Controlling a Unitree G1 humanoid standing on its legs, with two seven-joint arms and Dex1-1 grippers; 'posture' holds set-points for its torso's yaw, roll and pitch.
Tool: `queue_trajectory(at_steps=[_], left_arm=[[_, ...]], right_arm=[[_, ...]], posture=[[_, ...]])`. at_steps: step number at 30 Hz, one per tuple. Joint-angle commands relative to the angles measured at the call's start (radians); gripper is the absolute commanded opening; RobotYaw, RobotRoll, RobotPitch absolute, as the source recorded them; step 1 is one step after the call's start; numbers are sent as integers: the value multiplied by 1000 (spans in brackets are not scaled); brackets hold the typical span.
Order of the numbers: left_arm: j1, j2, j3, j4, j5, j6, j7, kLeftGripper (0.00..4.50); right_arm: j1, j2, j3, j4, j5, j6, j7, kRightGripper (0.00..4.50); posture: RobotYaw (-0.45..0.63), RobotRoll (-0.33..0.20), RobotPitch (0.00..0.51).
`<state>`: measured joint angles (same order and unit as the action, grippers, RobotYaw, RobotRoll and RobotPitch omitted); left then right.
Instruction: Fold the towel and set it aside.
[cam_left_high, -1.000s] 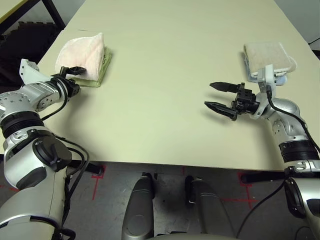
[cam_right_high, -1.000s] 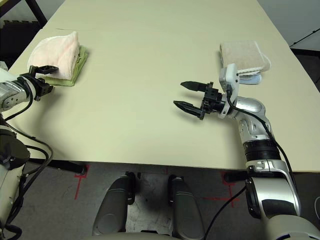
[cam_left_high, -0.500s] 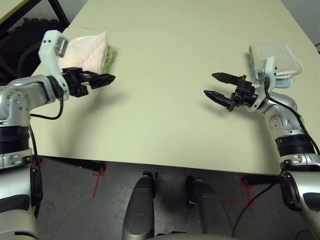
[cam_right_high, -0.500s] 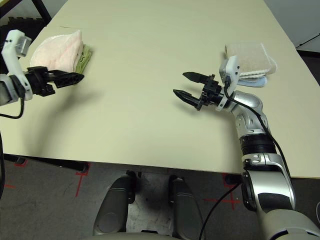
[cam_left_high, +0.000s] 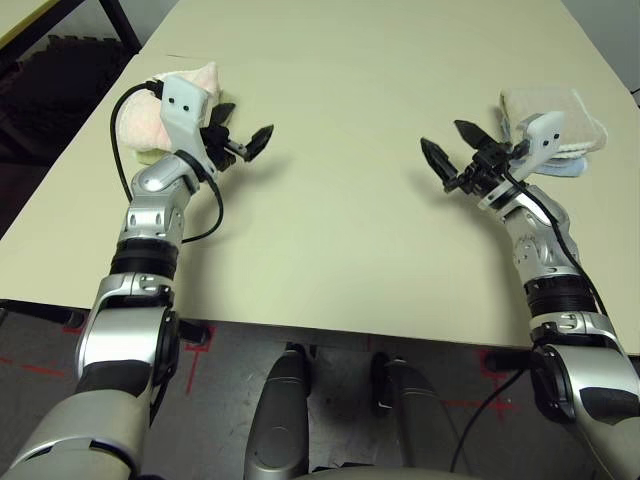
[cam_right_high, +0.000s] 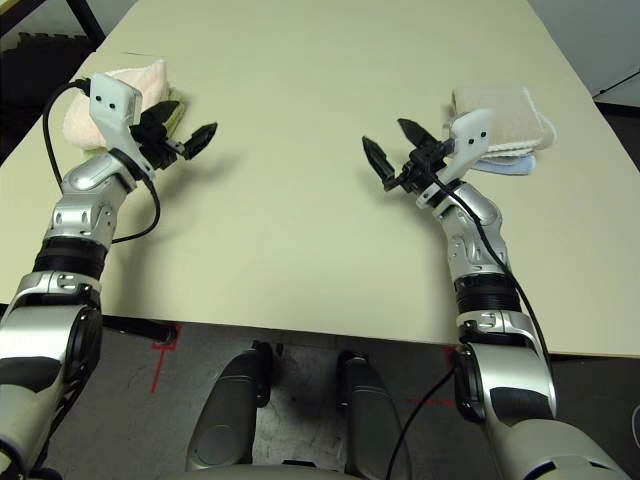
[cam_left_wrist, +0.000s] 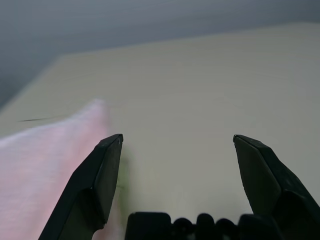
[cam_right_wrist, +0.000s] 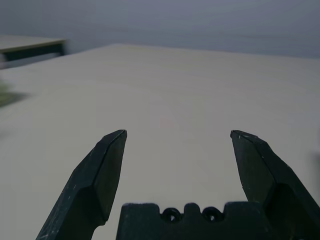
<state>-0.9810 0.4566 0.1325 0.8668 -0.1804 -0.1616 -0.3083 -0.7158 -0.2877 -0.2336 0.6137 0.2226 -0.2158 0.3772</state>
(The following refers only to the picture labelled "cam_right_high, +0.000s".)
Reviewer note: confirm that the black table foot bar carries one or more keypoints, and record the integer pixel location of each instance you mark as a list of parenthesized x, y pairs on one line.
[(140, 330)]

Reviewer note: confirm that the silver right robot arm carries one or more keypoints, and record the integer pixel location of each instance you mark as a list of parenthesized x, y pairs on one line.
[(490, 300)]

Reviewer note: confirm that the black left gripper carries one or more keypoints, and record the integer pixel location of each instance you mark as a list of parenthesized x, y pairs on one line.
[(155, 142)]

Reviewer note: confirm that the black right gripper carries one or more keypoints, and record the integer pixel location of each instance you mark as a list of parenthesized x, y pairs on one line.
[(417, 167)]

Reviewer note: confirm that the beige folded towel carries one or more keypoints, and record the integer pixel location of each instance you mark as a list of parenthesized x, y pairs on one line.
[(510, 120)]

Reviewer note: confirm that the black metal rack frame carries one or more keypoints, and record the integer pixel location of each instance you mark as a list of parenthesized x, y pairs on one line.
[(85, 20)]

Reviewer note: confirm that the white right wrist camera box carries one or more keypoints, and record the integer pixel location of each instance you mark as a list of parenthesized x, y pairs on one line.
[(467, 142)]

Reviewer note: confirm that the blue folded towel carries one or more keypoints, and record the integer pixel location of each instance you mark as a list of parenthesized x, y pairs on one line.
[(505, 165)]

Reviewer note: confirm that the pink fluffy towel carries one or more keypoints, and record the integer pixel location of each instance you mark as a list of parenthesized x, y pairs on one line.
[(100, 110)]

